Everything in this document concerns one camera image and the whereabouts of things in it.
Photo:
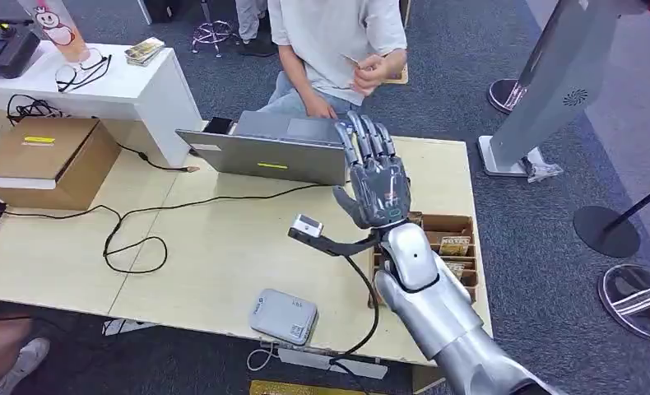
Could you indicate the person's left hand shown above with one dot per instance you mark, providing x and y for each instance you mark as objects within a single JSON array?
[{"x": 373, "y": 75}]

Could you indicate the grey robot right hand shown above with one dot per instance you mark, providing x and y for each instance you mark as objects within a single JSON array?
[{"x": 382, "y": 191}]

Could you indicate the person's right hand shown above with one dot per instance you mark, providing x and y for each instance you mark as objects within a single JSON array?
[{"x": 320, "y": 107}]

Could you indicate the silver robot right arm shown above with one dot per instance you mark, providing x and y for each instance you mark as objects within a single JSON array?
[{"x": 439, "y": 311}]

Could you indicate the person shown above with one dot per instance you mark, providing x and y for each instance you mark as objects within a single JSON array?
[{"x": 330, "y": 38}]

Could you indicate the wooden card box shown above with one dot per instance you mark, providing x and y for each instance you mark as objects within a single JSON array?
[{"x": 445, "y": 222}]

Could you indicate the grey laptop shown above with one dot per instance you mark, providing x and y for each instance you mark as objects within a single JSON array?
[{"x": 270, "y": 158}]

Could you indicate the black phone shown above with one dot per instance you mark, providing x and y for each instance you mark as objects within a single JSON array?
[{"x": 218, "y": 126}]

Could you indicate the standing person's legs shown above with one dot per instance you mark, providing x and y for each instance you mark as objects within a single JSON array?
[{"x": 251, "y": 22}]

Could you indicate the chrome chair base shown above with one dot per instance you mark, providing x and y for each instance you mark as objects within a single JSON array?
[{"x": 214, "y": 34}]

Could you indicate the small chrome stanchion base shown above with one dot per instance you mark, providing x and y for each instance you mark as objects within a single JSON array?
[{"x": 505, "y": 97}]

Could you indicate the flat grey device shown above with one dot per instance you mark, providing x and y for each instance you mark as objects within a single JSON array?
[{"x": 282, "y": 316}]

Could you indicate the white cabinet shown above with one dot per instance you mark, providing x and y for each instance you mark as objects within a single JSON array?
[{"x": 156, "y": 103}]

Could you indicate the stack of cards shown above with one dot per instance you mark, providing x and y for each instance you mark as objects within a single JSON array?
[{"x": 145, "y": 52}]

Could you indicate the white power strip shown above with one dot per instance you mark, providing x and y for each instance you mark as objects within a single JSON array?
[{"x": 308, "y": 360}]

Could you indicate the black bag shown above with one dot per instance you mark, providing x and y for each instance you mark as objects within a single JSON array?
[{"x": 161, "y": 10}]

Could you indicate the grey kiosk stand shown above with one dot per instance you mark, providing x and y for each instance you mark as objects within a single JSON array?
[{"x": 565, "y": 65}]

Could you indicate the yellow floor sign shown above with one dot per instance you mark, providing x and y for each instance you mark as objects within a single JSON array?
[{"x": 292, "y": 388}]

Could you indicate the black stanchion with pole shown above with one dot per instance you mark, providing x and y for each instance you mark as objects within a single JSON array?
[{"x": 605, "y": 231}]

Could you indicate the black framed glasses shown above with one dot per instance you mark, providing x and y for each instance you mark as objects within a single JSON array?
[{"x": 69, "y": 73}]

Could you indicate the cartoon printed standee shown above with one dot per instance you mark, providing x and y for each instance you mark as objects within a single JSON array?
[{"x": 58, "y": 30}]

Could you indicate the large chrome stanchion base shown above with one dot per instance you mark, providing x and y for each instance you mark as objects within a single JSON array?
[{"x": 636, "y": 302}]

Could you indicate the brown cardboard box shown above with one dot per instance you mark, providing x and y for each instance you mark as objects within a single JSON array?
[{"x": 41, "y": 158}]

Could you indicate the white floor plate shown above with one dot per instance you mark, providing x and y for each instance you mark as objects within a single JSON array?
[{"x": 123, "y": 327}]

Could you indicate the black equipment case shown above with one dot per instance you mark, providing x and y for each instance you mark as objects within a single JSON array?
[{"x": 6, "y": 49}]

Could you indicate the seated person's leg and shoe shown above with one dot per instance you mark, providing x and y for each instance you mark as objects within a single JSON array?
[{"x": 9, "y": 349}]

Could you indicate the wooden chair frame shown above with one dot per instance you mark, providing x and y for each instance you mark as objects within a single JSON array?
[{"x": 400, "y": 76}]

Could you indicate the black camera bracket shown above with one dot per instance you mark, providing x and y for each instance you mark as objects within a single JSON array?
[{"x": 330, "y": 246}]

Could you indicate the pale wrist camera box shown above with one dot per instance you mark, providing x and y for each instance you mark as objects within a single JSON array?
[{"x": 307, "y": 225}]

